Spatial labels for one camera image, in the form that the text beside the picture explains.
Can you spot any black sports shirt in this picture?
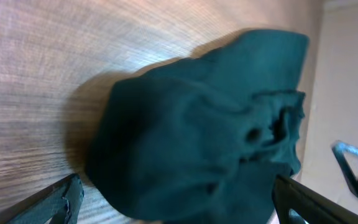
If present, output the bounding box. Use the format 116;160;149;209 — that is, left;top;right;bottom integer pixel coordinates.
85;29;309;223

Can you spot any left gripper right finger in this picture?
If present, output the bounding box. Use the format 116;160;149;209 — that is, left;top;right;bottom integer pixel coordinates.
272;175;358;224

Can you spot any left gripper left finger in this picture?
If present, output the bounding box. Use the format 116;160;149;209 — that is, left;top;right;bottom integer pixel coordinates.
0;174;84;224

